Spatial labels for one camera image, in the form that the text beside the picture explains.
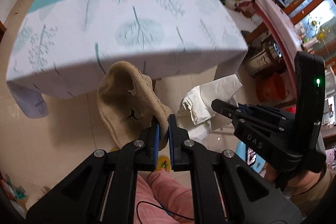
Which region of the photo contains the white tissue paper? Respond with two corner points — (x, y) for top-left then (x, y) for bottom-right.
(177, 75), (243, 143)

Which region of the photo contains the brown cardboard egg tray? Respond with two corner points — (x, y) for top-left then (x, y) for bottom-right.
(97, 61), (173, 150)

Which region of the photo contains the person's right hand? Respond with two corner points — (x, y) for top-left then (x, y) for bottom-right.
(264, 161), (326, 193)

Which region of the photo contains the yellow slipper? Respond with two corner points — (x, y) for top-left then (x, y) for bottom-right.
(155, 155), (171, 173)

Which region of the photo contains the pink trousers leg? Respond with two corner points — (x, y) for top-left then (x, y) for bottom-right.
(134, 169), (194, 223)

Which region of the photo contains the floral teal tablecloth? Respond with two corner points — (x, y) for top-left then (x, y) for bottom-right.
(6, 0), (248, 118)

